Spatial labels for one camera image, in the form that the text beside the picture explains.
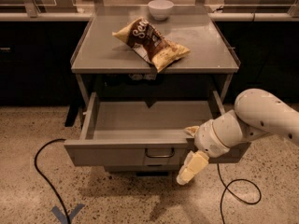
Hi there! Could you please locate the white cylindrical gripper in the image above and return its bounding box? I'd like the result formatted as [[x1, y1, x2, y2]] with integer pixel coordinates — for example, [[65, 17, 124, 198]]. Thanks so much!
[[177, 119, 230, 186]]

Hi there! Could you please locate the white ceramic bowl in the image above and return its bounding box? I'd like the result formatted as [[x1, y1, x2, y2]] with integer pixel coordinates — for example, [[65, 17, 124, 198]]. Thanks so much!
[[148, 0, 174, 21]]

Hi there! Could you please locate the grey metal drawer cabinet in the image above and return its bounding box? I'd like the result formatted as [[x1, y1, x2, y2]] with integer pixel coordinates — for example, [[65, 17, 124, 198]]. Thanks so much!
[[70, 4, 241, 176]]

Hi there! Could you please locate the black cable right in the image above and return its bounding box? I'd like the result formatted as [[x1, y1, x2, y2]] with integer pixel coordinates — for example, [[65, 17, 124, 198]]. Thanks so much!
[[217, 162, 263, 224]]

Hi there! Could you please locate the black cable left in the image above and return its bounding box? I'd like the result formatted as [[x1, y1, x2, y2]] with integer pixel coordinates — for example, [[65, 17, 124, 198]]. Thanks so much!
[[33, 137, 73, 224]]

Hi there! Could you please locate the blue tape floor marker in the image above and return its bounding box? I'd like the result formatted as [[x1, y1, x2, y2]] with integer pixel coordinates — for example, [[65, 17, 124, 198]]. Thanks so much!
[[51, 203, 84, 224]]

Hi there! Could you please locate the brown yellow chip bag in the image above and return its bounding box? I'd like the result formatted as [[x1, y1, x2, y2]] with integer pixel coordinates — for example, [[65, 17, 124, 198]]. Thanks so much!
[[112, 17, 191, 73]]

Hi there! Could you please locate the black cable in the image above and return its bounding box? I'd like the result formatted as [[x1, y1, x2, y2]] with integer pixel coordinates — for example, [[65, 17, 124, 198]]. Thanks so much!
[[33, 137, 73, 224], [217, 162, 263, 224]]

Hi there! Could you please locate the grey top drawer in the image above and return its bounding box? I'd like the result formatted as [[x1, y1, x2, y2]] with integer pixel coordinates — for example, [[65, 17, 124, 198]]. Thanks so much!
[[64, 90, 251, 168]]

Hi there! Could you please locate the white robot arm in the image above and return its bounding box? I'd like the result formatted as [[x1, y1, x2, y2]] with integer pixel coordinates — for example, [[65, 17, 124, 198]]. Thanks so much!
[[177, 89, 299, 185]]

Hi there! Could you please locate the dark counter with rail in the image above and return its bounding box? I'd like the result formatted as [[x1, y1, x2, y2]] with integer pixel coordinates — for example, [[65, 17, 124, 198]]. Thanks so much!
[[0, 21, 299, 105]]

